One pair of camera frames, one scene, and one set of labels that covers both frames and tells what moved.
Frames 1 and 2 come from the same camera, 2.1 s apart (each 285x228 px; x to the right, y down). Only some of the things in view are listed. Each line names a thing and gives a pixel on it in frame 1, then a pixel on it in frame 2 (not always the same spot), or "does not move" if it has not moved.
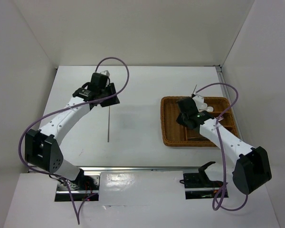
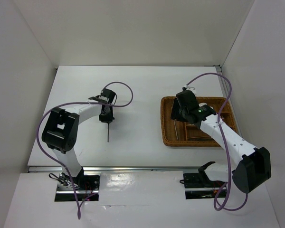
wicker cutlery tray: [175, 133] does not move
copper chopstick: [193, 137] does not move
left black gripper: [113, 100] → [109, 118]
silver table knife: [194, 88] → [175, 129]
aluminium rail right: [219, 69] does not move
